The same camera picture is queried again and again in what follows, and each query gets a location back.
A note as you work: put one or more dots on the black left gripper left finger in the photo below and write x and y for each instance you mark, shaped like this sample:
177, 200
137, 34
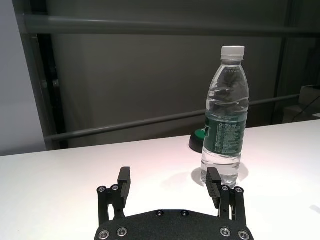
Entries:
124, 186

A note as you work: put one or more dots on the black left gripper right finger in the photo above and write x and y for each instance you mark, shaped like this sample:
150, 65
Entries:
213, 187

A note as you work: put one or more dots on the green push button black base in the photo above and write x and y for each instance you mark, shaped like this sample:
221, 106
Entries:
196, 142

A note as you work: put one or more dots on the clear water bottle green label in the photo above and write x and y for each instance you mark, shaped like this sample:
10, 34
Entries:
225, 112

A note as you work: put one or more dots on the thin grey horizontal rail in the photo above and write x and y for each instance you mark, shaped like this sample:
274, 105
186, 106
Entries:
125, 124

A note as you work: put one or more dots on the dark vertical frame post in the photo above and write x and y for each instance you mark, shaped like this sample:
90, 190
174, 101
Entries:
47, 87

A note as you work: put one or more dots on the grey vertical frame post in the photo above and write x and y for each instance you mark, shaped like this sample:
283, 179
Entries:
281, 75

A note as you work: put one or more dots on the thick grey horizontal rail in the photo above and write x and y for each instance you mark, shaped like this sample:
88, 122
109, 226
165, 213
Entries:
150, 25

